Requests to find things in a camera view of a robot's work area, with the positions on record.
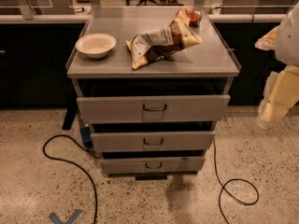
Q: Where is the blue power adapter box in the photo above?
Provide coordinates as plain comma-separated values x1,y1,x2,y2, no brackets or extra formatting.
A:
80,126,93,148

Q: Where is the black cable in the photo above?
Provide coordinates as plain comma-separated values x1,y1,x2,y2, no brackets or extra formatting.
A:
212,140,260,224
42,134,101,224

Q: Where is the grey drawer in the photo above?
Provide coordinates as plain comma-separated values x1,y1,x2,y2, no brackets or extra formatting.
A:
77,95,230,124
91,132,215,152
100,156,205,175

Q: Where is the grey bottom drawer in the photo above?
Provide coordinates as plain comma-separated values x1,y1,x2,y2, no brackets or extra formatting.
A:
100,156,205,175

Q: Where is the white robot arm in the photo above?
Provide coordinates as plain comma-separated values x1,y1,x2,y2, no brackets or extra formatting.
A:
255,3,299,129

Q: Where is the grey top drawer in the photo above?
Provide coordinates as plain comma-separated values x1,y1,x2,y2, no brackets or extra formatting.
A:
77,95,230,124

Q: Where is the grey middle drawer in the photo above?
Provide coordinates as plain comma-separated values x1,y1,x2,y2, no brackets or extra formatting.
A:
91,132,215,152

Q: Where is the blue tape cross marker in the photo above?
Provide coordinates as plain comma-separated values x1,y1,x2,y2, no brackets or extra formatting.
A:
48,208,84,224

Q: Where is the crumpled chip bag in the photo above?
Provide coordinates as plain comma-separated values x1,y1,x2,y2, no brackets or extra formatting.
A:
127,19,203,70

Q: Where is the dark counter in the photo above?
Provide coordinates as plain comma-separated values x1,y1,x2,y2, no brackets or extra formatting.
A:
214,22,285,105
0,22,84,107

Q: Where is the black cable left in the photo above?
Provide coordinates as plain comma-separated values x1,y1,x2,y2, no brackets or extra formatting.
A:
42,134,101,224

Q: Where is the dark counter right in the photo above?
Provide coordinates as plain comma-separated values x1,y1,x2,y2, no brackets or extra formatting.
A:
214,22,285,105

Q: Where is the grey metal drawer cabinet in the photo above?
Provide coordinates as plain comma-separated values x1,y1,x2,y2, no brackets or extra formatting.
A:
67,7,240,178

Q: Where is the black cable right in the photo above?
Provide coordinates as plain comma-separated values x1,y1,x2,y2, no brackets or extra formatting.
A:
212,140,260,224

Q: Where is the red snack bag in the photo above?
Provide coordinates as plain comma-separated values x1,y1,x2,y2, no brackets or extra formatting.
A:
176,7,202,27

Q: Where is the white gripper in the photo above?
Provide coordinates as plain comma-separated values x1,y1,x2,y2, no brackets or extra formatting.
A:
255,27,299,129

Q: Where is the white ceramic bowl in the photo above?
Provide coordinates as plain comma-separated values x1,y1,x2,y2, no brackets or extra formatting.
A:
75,34,116,59

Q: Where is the dark counter left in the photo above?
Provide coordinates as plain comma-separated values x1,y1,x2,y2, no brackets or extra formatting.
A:
0,22,84,107

